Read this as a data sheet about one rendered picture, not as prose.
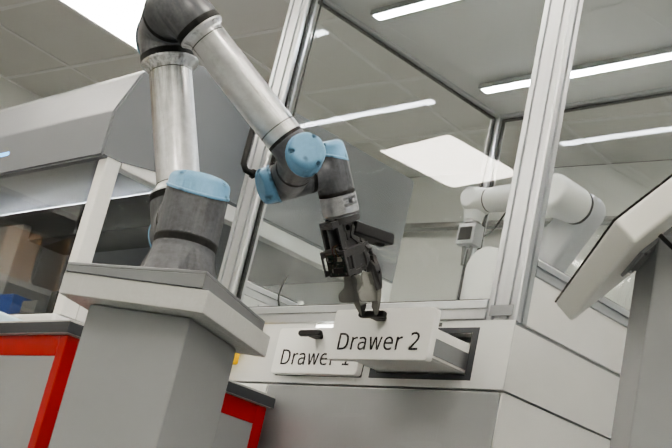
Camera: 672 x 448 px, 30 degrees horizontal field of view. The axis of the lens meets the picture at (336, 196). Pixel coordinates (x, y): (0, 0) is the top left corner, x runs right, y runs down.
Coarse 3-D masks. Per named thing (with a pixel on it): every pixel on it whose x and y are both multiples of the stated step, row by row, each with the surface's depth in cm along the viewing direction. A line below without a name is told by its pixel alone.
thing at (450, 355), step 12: (444, 336) 254; (444, 348) 253; (456, 348) 255; (468, 348) 258; (432, 360) 252; (444, 360) 253; (456, 360) 255; (384, 372) 275; (396, 372) 272; (408, 372) 269; (420, 372) 266; (432, 372) 263; (444, 372) 261; (456, 372) 258
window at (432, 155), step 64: (320, 0) 348; (384, 0) 327; (448, 0) 309; (512, 0) 292; (320, 64) 337; (384, 64) 317; (448, 64) 300; (512, 64) 284; (320, 128) 326; (384, 128) 307; (448, 128) 291; (512, 128) 276; (384, 192) 298; (448, 192) 283; (256, 256) 324; (320, 256) 306; (384, 256) 290; (448, 256) 275
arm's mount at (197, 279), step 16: (80, 272) 214; (96, 272) 213; (112, 272) 212; (128, 272) 211; (144, 272) 210; (160, 272) 209; (176, 272) 208; (192, 272) 207; (208, 272) 207; (208, 288) 207; (224, 288) 212; (240, 304) 219; (256, 320) 225
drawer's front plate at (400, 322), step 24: (336, 312) 270; (408, 312) 255; (432, 312) 250; (336, 336) 267; (360, 336) 262; (384, 336) 257; (408, 336) 252; (432, 336) 248; (336, 360) 266; (360, 360) 261; (384, 360) 255; (408, 360) 250
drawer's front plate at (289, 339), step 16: (288, 336) 298; (288, 352) 295; (304, 352) 291; (320, 352) 287; (272, 368) 297; (288, 368) 293; (304, 368) 289; (320, 368) 285; (336, 368) 282; (352, 368) 278
